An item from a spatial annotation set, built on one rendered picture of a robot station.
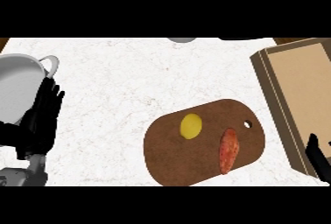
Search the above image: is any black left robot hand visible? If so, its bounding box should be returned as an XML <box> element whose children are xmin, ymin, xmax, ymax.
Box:
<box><xmin>0</xmin><ymin>76</ymin><xmax>67</xmax><ymax>160</ymax></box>

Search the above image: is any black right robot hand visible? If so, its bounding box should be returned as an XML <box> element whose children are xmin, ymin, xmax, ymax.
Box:
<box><xmin>305</xmin><ymin>133</ymin><xmax>331</xmax><ymax>185</ymax></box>

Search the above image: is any tan cardboard box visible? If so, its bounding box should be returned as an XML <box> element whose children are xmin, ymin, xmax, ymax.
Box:
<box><xmin>250</xmin><ymin>38</ymin><xmax>331</xmax><ymax>179</ymax></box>

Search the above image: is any brown wooden cutting board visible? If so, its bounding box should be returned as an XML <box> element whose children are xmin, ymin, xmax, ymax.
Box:
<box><xmin>142</xmin><ymin>98</ymin><xmax>266</xmax><ymax>187</ymax></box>

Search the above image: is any yellow lemon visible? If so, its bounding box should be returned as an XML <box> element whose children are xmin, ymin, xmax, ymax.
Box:
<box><xmin>179</xmin><ymin>113</ymin><xmax>204</xmax><ymax>140</ymax></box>

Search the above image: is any grey round object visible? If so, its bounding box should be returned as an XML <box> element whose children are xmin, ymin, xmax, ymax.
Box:
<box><xmin>167</xmin><ymin>38</ymin><xmax>198</xmax><ymax>44</ymax></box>

